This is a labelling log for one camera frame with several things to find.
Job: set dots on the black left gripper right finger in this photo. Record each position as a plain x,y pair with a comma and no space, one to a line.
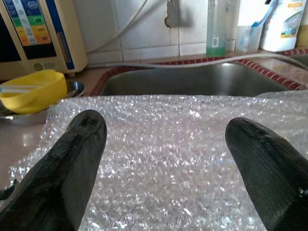
272,173

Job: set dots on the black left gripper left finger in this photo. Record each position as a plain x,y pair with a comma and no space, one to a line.
55,168

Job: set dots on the stainless steel bowl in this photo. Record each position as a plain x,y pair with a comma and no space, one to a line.
24,119

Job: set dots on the yellow plastic bowl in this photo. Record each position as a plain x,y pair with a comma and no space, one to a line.
43,93

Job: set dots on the white plastic chopstick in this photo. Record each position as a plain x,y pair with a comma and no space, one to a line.
14,90
19,86

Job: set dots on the clear bubble wrap sheet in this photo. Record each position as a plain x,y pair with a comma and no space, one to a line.
163,156

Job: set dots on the small steel sink basin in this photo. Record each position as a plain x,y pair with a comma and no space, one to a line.
300,59

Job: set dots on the large steel sink basin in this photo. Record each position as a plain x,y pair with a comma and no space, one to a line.
192,81

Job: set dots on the beige water ionizer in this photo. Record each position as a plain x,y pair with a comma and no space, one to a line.
60,36

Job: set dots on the white labelled detergent jug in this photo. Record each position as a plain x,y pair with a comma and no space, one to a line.
276,41

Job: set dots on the clear plastic cup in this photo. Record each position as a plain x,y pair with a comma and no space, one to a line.
243,38

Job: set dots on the clear green dish soap bottle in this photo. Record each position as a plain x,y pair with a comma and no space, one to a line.
215,29

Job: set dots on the blue toothbrush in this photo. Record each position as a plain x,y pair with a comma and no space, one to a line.
264,14

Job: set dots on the grey wall faucet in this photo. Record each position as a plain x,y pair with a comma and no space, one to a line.
172,14

